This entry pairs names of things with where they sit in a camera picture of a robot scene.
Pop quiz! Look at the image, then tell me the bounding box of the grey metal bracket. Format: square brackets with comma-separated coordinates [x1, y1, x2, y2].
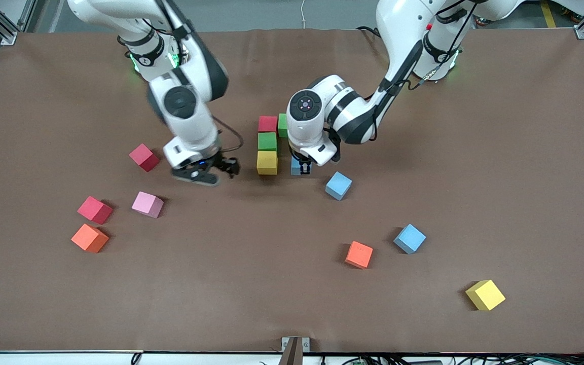
[278, 336, 311, 365]

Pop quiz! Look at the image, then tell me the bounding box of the orange foam cube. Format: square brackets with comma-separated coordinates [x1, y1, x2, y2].
[70, 224, 110, 253]
[345, 241, 374, 269]

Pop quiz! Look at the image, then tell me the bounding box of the yellow foam cube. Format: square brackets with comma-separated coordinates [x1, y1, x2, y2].
[465, 279, 506, 311]
[257, 151, 278, 175]

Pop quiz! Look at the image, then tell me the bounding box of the right arm base connector panel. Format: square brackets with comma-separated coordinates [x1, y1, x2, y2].
[168, 35, 187, 69]

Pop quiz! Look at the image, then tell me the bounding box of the black cable bundle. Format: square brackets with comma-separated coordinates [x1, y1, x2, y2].
[317, 353, 584, 365]

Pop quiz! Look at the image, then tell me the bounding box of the brown table cover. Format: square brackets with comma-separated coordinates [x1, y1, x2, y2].
[0, 26, 584, 354]

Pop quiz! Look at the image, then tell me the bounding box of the pink foam cube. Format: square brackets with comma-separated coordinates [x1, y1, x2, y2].
[131, 191, 164, 219]

